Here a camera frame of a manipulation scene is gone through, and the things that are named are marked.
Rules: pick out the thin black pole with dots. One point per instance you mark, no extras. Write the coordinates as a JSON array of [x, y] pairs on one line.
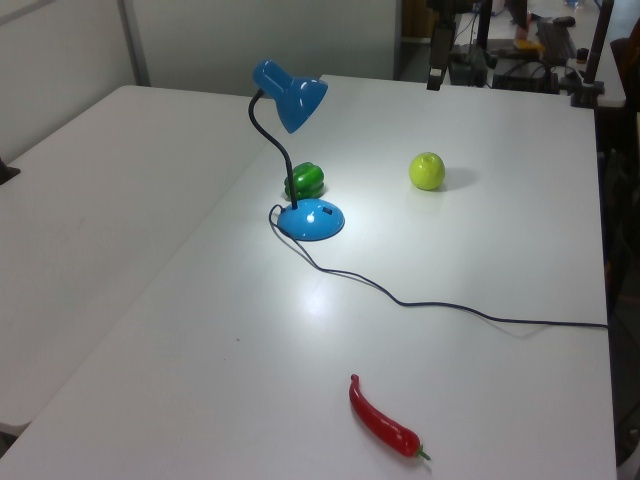
[[483, 25]]

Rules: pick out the dark office chair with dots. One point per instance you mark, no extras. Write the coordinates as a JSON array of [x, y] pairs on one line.
[[625, 60]]

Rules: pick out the red chili pepper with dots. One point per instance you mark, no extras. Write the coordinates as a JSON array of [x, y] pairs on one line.
[[381, 425]]

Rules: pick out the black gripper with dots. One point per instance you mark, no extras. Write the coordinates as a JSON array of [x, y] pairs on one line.
[[442, 45]]

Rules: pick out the black table clamp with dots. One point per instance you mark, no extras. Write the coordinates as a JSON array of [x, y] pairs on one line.
[[586, 96]]

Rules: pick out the black electronics box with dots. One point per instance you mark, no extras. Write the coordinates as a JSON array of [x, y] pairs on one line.
[[525, 76]]

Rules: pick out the green bell pepper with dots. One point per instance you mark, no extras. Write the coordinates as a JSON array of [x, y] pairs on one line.
[[308, 181]]

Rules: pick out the black computer mouse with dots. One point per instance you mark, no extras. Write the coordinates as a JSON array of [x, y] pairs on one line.
[[564, 21]]

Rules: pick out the yellow object on desk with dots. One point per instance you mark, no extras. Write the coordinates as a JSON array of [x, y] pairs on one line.
[[529, 45]]

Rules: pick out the black camera stand pole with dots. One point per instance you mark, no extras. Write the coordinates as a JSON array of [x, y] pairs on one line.
[[598, 45]]

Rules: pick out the green apple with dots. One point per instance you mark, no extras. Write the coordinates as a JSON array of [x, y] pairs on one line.
[[427, 171]]

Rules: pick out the black bracket at table edge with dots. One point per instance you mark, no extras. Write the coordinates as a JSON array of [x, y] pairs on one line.
[[7, 172]]

